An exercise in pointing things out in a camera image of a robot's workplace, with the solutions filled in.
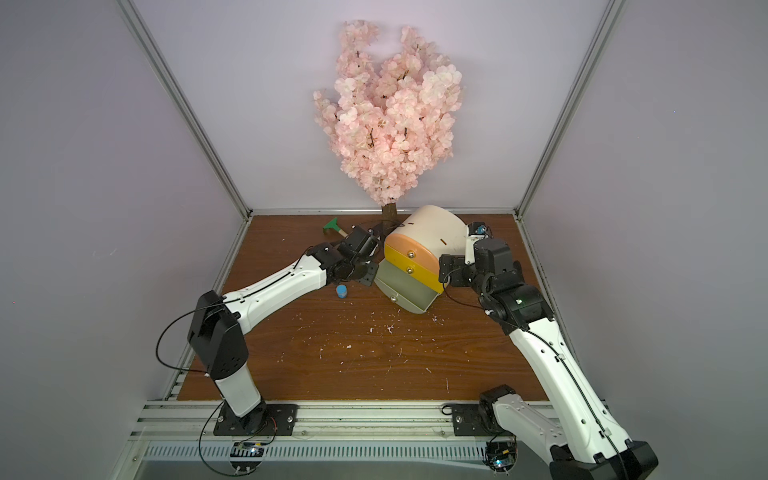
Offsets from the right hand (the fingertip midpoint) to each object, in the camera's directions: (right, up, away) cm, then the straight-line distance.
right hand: (460, 252), depth 71 cm
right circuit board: (+10, -49, -1) cm, 50 cm away
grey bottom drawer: (-13, -12, +17) cm, 25 cm away
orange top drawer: (-11, 0, +10) cm, 15 cm away
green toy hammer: (-40, +9, +42) cm, 59 cm away
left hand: (-22, -6, +14) cm, 27 cm away
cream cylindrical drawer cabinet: (-1, +6, +16) cm, 17 cm away
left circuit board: (-53, -50, 0) cm, 73 cm away
